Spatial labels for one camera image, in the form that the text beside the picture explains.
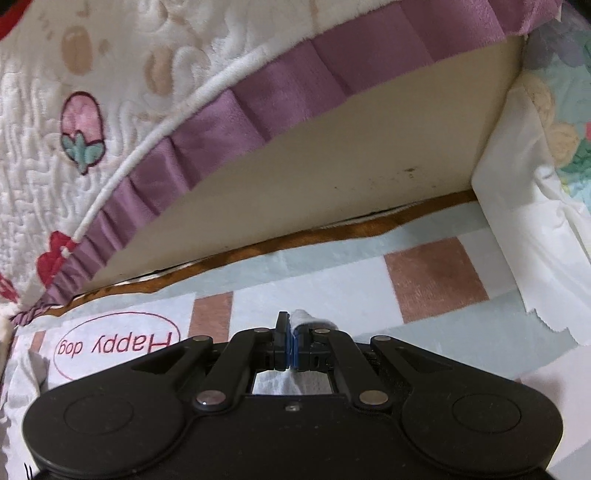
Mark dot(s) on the white t-shirt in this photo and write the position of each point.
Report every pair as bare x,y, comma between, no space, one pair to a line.
307,319

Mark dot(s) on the bear printed quilt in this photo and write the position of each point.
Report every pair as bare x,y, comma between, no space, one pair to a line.
138,92

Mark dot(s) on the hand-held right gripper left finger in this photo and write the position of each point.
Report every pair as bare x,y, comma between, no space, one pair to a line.
278,346

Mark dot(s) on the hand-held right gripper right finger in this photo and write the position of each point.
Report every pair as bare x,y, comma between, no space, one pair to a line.
304,355

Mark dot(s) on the floral quilt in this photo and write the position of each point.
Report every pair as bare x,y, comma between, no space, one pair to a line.
531,207

